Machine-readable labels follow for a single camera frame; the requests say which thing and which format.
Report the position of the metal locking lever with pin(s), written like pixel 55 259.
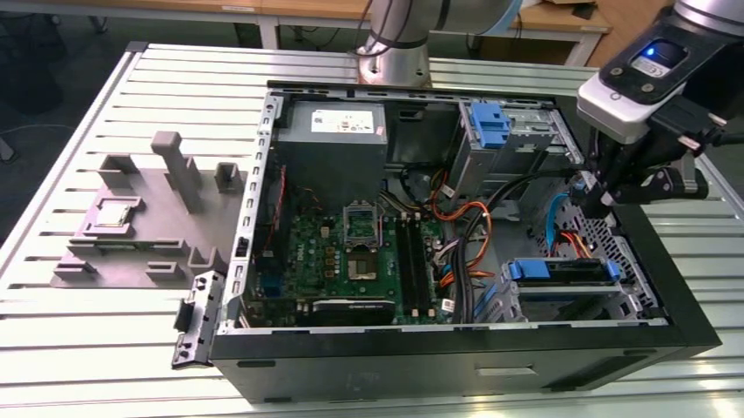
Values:
pixel 379 228

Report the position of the black office chair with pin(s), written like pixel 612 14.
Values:
pixel 29 65

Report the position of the black graphics card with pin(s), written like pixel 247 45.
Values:
pixel 349 311

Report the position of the black RAM slot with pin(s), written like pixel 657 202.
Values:
pixel 406 261
pixel 423 261

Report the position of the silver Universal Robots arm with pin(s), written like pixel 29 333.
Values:
pixel 395 56

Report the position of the green RAM stick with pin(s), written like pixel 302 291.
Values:
pixel 119 247

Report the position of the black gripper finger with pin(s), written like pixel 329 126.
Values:
pixel 645 189
pixel 593 204

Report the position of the hard disk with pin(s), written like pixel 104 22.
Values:
pixel 532 270

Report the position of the CPU socket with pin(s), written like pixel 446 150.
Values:
pixel 363 266

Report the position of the blue plastic drive latch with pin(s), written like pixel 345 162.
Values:
pixel 489 126

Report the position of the grey metal disk bay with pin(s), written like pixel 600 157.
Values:
pixel 564 291

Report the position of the silver CPU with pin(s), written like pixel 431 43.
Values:
pixel 114 216

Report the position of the black PC case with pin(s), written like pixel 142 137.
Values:
pixel 406 370

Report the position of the green motherboard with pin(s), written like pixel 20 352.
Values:
pixel 314 244

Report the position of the grey hinged slot bracket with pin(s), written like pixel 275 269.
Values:
pixel 200 322

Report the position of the grey parts rack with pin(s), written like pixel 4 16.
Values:
pixel 163 213

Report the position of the wooden desk with white frame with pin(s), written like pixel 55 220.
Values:
pixel 558 17

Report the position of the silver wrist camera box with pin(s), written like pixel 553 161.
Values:
pixel 610 113

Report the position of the grey power supply unit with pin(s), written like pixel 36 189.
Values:
pixel 331 165

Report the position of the grey metal drive cage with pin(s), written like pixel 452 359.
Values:
pixel 494 170

